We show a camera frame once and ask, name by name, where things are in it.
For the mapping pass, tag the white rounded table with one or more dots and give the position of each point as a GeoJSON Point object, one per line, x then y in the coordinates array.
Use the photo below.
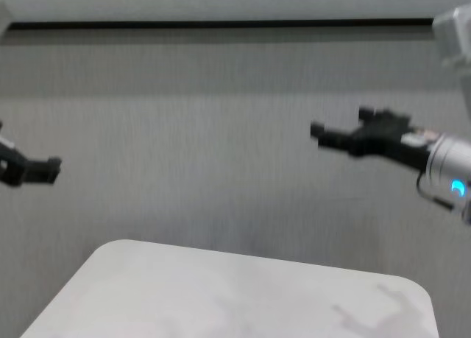
{"type": "Point", "coordinates": [228, 297]}

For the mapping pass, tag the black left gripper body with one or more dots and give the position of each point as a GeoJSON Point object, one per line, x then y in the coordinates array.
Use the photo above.
{"type": "Point", "coordinates": [9, 168]}

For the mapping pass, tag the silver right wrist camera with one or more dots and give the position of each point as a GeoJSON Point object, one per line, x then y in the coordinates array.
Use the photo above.
{"type": "Point", "coordinates": [456, 32]}

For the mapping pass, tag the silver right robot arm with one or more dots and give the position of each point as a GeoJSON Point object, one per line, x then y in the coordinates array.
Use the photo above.
{"type": "Point", "coordinates": [449, 154]}

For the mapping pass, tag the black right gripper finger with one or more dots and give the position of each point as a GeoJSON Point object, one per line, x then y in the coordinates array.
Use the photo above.
{"type": "Point", "coordinates": [335, 138]}
{"type": "Point", "coordinates": [368, 114]}

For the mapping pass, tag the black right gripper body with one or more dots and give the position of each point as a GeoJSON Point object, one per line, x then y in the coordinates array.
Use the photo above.
{"type": "Point", "coordinates": [382, 137]}

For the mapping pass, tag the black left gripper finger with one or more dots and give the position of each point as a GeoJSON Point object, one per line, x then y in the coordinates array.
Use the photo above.
{"type": "Point", "coordinates": [40, 170]}

